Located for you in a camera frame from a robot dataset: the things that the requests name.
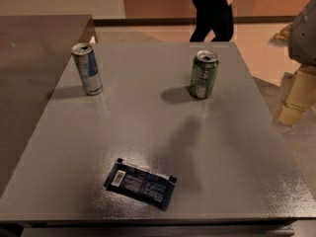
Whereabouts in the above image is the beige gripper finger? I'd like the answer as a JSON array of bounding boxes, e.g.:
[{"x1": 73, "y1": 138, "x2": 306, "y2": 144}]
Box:
[
  {"x1": 275, "y1": 64, "x2": 316, "y2": 126},
  {"x1": 274, "y1": 24, "x2": 292, "y2": 40}
]

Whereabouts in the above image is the person in black clothes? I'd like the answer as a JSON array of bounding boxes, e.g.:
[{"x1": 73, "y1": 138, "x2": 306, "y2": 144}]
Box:
[{"x1": 190, "y1": 0, "x2": 234, "y2": 42}]

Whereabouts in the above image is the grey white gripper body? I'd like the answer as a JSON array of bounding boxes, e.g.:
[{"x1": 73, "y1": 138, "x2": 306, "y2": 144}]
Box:
[{"x1": 288, "y1": 0, "x2": 316, "y2": 65}]

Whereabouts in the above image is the silver blue energy drink can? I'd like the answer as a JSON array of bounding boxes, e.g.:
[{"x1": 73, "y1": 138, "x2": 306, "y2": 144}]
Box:
[{"x1": 71, "y1": 43, "x2": 103, "y2": 96}]

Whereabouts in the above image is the dark blue rxbar wrapper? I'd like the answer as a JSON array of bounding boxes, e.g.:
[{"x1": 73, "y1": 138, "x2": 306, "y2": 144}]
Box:
[{"x1": 104, "y1": 158, "x2": 177, "y2": 211}]

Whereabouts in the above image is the green soda can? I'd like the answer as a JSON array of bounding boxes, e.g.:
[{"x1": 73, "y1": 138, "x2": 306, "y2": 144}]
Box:
[{"x1": 189, "y1": 49, "x2": 219, "y2": 99}]

